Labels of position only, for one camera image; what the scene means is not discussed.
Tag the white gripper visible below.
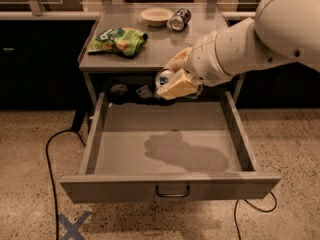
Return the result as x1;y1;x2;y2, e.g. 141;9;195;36
156;31;232;100

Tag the silver blue redbull can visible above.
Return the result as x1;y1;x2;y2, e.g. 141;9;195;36
155;68;174;89

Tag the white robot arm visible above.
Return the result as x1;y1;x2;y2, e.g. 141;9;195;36
156;0;320;100

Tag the dark soda can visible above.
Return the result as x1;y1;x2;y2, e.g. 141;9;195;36
167;8;191;31

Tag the open grey top drawer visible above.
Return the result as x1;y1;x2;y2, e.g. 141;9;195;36
60;92;281;203

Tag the grey metal cabinet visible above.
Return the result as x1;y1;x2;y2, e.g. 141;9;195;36
79;3;255;106

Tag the beige ceramic bowl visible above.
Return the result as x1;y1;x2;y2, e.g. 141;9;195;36
140;7;173;27

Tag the green chip bag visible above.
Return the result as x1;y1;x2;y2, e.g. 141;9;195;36
87;27;148;57

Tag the black round device with tags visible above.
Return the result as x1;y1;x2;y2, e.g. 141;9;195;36
107;83;176;106

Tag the blue tape cross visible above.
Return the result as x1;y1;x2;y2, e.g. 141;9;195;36
58;211;91;240

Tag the black floor cable left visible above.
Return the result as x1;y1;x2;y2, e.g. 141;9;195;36
44;109;87;240

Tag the black floor cable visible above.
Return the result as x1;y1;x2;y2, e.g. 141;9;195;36
233;190;278;240
44;109;87;240

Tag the black metal drawer handle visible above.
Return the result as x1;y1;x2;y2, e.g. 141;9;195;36
155;185;191;198

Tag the black floor cable right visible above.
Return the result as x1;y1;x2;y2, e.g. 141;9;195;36
233;190;278;240

